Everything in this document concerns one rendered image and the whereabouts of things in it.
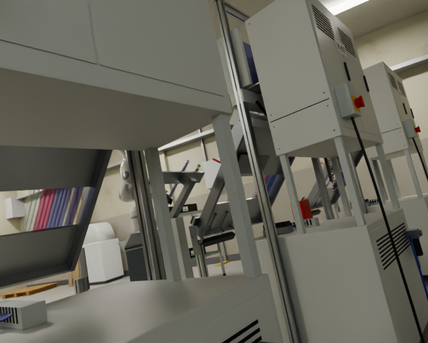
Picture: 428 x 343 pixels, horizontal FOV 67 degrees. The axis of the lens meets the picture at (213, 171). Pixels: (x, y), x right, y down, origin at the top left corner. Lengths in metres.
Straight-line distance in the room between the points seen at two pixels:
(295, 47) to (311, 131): 0.39
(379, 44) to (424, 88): 0.95
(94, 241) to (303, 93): 6.10
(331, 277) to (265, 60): 1.05
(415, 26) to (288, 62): 4.43
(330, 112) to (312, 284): 0.76
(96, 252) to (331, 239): 6.00
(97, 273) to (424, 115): 6.28
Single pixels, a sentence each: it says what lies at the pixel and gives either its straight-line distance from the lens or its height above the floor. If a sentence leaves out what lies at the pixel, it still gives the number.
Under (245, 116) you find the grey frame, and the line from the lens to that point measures 1.66.
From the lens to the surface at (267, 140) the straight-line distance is 2.00.
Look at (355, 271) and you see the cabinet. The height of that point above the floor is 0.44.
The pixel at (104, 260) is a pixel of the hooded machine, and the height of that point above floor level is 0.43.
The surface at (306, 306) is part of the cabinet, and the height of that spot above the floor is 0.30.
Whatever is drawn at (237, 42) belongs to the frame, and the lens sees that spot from 1.81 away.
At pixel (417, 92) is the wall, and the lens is 5.65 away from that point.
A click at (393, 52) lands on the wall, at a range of 5.82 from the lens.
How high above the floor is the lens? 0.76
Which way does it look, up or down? 9 degrees up
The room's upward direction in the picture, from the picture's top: 12 degrees counter-clockwise
